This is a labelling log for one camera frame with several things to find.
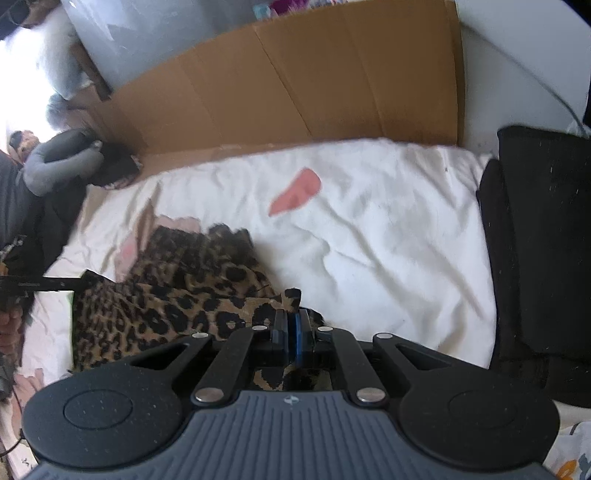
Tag brown cardboard sheet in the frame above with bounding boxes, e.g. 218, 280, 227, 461
85, 0, 465, 172

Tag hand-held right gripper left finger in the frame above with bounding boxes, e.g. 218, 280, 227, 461
129, 309, 288, 408

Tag dark grey cloth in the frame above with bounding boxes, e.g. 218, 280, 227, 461
0, 150, 37, 250

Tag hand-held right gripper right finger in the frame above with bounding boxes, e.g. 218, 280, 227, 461
287, 308, 457, 408

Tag leopard print garment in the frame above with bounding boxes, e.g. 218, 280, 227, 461
71, 223, 325, 393

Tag grey panel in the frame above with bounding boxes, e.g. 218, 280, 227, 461
59, 0, 260, 95

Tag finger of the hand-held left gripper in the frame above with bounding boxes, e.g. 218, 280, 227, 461
0, 271, 94, 297

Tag tan plush toy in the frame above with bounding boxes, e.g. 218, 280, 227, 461
7, 130, 41, 165

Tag person's left hand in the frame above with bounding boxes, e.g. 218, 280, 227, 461
0, 304, 32, 371

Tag folded black cloth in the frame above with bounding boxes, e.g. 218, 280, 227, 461
475, 124, 591, 410

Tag white printed blanket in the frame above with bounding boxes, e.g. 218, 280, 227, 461
0, 136, 591, 480

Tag black lace cloth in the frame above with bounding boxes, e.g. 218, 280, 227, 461
89, 141, 142, 191

